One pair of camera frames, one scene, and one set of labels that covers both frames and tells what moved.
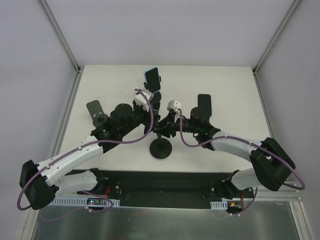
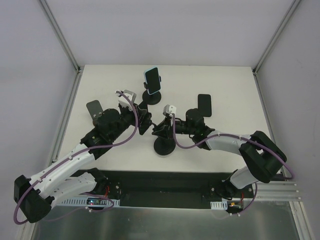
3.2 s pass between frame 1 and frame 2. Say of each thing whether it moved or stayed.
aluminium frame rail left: stayed
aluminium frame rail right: stayed
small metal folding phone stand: stayed
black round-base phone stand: moved
